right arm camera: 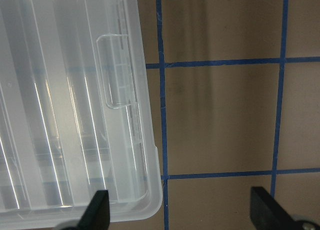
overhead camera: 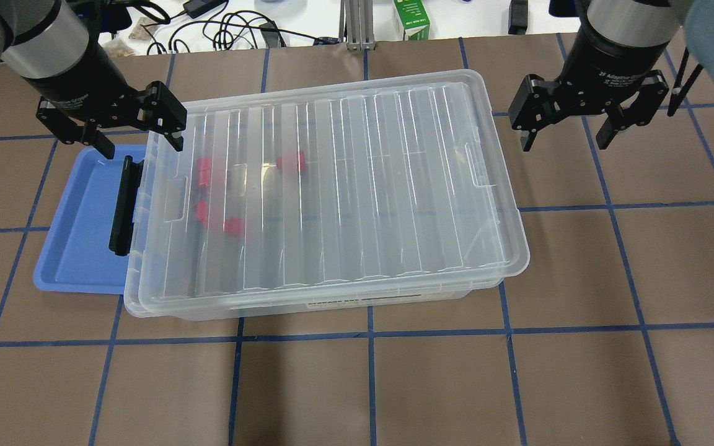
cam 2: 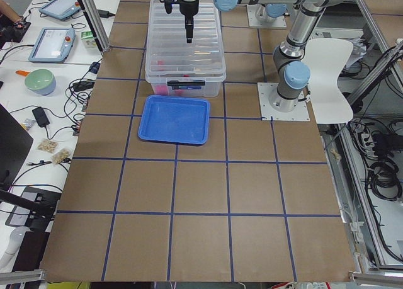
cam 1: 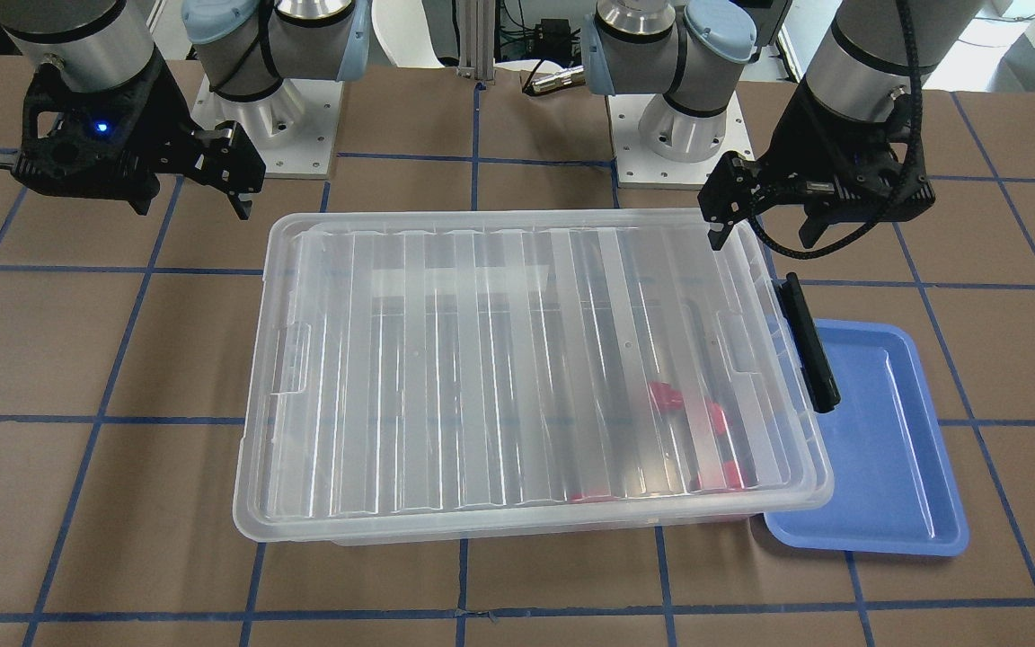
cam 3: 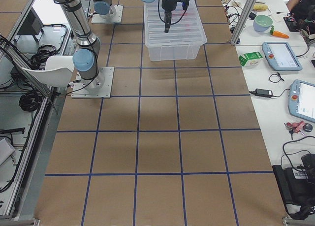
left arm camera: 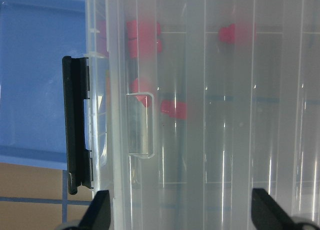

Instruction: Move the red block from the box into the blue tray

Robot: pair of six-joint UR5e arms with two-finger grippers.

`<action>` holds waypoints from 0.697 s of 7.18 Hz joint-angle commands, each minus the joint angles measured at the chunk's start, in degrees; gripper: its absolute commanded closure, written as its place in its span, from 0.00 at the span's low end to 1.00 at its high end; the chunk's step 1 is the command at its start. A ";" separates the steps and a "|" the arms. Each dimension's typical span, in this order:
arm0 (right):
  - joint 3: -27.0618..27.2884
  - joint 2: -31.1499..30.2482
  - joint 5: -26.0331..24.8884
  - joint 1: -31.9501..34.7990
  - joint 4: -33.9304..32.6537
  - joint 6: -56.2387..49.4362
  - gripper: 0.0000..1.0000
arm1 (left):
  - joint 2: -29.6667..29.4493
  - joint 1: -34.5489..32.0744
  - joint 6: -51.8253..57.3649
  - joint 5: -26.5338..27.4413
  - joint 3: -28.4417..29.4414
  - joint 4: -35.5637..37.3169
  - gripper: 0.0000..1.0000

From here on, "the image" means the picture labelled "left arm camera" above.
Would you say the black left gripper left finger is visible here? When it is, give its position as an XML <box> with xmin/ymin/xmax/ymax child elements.
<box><xmin>77</xmin><ymin>190</ymin><xmax>111</xmax><ymax>230</ymax></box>

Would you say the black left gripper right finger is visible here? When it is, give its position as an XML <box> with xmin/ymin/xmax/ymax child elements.
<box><xmin>251</xmin><ymin>188</ymin><xmax>295</xmax><ymax>229</ymax></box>

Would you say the clear plastic box lid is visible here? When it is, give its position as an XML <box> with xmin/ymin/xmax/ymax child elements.
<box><xmin>106</xmin><ymin>0</ymin><xmax>320</xmax><ymax>229</ymax></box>

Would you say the red block centre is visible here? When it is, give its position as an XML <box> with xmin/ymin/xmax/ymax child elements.
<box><xmin>160</xmin><ymin>100</ymin><xmax>187</xmax><ymax>120</ymax></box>

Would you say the black box latch clip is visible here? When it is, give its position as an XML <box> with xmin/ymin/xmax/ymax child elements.
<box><xmin>62</xmin><ymin>56</ymin><xmax>93</xmax><ymax>195</ymax></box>

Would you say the red block upper right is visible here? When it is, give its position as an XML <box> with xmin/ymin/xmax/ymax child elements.
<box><xmin>218</xmin><ymin>24</ymin><xmax>257</xmax><ymax>45</ymax></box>

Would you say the red block upper left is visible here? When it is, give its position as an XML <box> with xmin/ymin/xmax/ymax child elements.
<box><xmin>125</xmin><ymin>20</ymin><xmax>161</xmax><ymax>40</ymax></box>

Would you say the blue plastic tray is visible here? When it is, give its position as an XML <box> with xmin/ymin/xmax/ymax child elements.
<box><xmin>0</xmin><ymin>0</ymin><xmax>86</xmax><ymax>170</ymax></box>

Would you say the clear plastic storage box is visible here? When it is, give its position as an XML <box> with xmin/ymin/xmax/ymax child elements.
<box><xmin>86</xmin><ymin>0</ymin><xmax>113</xmax><ymax>194</ymax></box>

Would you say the red block under handle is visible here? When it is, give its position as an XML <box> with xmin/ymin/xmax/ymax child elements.
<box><xmin>130</xmin><ymin>78</ymin><xmax>152</xmax><ymax>108</ymax></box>

